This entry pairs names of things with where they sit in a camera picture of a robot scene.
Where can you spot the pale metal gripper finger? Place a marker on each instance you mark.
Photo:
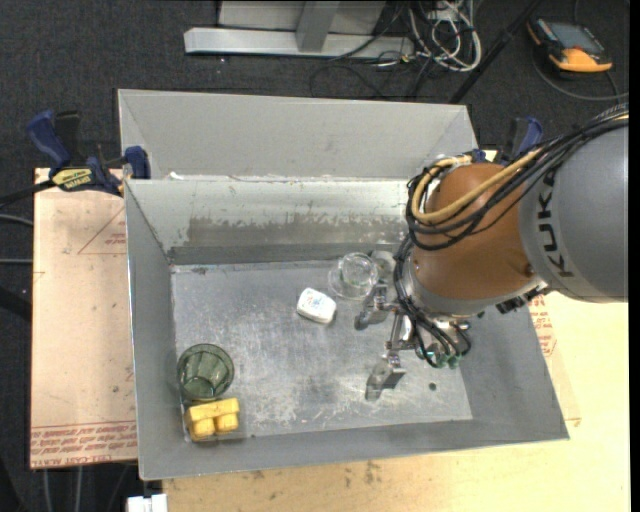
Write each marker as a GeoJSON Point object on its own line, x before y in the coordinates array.
{"type": "Point", "coordinates": [384, 376]}
{"type": "Point", "coordinates": [367, 312]}

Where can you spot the clear glass cup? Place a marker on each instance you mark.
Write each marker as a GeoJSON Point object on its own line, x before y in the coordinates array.
{"type": "Point", "coordinates": [354, 275]}

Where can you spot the small white packet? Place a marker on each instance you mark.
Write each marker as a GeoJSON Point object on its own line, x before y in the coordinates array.
{"type": "Point", "coordinates": [316, 305]}

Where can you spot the grey metal bin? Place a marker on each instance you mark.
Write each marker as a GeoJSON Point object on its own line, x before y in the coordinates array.
{"type": "Point", "coordinates": [280, 360]}

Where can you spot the green clear glass tumbler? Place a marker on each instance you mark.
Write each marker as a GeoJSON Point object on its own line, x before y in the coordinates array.
{"type": "Point", "coordinates": [205, 372]}

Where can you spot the yellow toy block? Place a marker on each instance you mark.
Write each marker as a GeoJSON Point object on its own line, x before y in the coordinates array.
{"type": "Point", "coordinates": [212, 418]}

